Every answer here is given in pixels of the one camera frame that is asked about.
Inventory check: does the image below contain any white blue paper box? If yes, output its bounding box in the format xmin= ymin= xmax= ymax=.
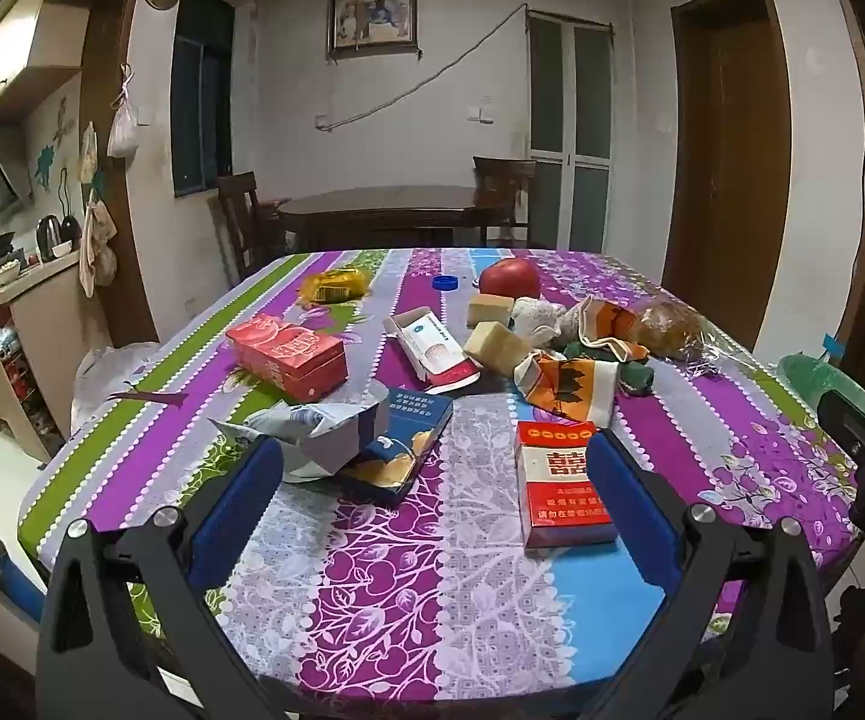
xmin=211 ymin=379 xmax=391 ymax=482

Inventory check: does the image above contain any dark window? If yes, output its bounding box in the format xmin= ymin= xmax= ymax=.
xmin=172 ymin=0 xmax=236 ymax=200

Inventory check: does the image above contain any kitchen counter cabinet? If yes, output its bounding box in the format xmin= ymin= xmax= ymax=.
xmin=0 ymin=249 xmax=85 ymax=462

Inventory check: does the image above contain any thin wall cable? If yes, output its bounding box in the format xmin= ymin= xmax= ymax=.
xmin=319 ymin=4 xmax=531 ymax=132

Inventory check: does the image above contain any hanging white plastic bag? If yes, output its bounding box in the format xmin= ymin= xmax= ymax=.
xmin=107 ymin=64 xmax=141 ymax=160

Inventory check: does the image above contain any white medicine box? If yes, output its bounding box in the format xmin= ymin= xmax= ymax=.
xmin=383 ymin=306 xmax=485 ymax=395

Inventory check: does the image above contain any closed wooden door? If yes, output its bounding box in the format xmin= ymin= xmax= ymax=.
xmin=671 ymin=0 xmax=792 ymax=353

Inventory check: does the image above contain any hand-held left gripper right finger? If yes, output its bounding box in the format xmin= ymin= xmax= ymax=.
xmin=586 ymin=427 xmax=834 ymax=720

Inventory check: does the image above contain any floral striped tablecloth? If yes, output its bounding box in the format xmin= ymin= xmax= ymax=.
xmin=16 ymin=246 xmax=861 ymax=713

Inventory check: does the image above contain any orange printed packet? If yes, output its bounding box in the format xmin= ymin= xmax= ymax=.
xmin=515 ymin=352 xmax=618 ymax=422
xmin=578 ymin=298 xmax=641 ymax=346

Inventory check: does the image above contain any tan cardboard block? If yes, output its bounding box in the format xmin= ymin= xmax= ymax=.
xmin=464 ymin=321 xmax=534 ymax=377
xmin=467 ymin=294 xmax=516 ymax=329

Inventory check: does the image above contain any beige wall cabinet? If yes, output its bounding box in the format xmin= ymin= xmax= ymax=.
xmin=0 ymin=0 xmax=90 ymax=132

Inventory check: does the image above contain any yellow snack packet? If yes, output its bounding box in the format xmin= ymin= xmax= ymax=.
xmin=301 ymin=268 xmax=370 ymax=306

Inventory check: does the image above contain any hanging beige cloth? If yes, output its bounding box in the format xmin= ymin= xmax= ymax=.
xmin=79 ymin=195 xmax=119 ymax=298

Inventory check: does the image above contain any framed wall picture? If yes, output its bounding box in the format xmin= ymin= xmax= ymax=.
xmin=328 ymin=0 xmax=417 ymax=61

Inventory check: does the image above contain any bread in plastic bag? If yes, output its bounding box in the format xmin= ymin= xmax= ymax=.
xmin=629 ymin=300 xmax=728 ymax=377

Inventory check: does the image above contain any green lined trash bin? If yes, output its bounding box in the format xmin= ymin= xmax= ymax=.
xmin=777 ymin=352 xmax=865 ymax=440

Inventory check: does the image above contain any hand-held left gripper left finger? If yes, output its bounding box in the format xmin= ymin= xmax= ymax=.
xmin=35 ymin=435 xmax=287 ymax=720

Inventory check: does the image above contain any red apple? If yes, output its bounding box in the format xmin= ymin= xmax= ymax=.
xmin=479 ymin=258 xmax=542 ymax=299

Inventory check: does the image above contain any red carton box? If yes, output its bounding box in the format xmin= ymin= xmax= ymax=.
xmin=226 ymin=313 xmax=349 ymax=404

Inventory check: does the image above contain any frosted glass double door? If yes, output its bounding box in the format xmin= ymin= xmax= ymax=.
xmin=526 ymin=11 xmax=614 ymax=248

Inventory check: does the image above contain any blue plastic object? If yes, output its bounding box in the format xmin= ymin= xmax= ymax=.
xmin=0 ymin=536 xmax=45 ymax=623

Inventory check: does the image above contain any dark green cloth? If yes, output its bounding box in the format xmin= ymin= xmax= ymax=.
xmin=563 ymin=340 xmax=654 ymax=396

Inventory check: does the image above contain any dark wooden chair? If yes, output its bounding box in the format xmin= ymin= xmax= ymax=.
xmin=217 ymin=171 xmax=285 ymax=280
xmin=472 ymin=156 xmax=537 ymax=245

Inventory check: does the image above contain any red cigarette pack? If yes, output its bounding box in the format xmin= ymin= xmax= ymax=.
xmin=515 ymin=421 xmax=620 ymax=550

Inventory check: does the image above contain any white tissue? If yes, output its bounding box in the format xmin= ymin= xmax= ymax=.
xmin=511 ymin=298 xmax=570 ymax=350

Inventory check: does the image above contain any blue snack box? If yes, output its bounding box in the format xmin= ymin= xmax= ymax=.
xmin=338 ymin=388 xmax=455 ymax=505

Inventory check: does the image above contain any steel kettle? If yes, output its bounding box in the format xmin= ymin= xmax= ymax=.
xmin=37 ymin=215 xmax=66 ymax=260

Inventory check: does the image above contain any dark wooden table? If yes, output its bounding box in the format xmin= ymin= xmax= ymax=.
xmin=278 ymin=186 xmax=509 ymax=250

